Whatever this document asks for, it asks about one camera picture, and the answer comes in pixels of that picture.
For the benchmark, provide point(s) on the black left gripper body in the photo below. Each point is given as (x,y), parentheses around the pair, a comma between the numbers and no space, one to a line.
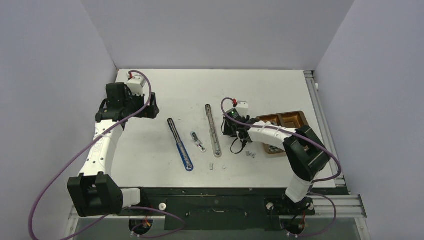
(148,112)

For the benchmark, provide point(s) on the silver black stapler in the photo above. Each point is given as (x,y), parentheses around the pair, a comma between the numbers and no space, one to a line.
(217,151)

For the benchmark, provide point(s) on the light blue staple box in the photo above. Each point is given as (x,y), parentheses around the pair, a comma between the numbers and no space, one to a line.
(197,142)

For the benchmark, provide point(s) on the blue stapler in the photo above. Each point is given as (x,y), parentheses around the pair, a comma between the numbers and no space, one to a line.
(188,165)

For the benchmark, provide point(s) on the brown plastic divided tray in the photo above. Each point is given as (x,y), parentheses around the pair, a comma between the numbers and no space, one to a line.
(294,119)

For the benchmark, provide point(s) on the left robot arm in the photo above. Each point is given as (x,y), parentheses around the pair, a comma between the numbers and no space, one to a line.
(99,149)

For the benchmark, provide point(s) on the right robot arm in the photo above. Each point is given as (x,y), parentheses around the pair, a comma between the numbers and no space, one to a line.
(303,148)

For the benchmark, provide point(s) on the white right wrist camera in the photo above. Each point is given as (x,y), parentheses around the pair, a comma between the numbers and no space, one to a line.
(242,106)

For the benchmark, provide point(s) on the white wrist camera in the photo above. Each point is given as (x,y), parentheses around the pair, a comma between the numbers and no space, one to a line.
(136,85)
(242,106)

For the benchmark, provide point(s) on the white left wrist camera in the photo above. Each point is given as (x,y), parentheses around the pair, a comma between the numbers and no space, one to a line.
(136,85)

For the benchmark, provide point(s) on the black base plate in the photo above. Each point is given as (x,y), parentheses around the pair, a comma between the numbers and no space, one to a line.
(201,208)

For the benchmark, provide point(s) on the aluminium frame rail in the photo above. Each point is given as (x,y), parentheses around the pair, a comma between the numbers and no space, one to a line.
(147,155)

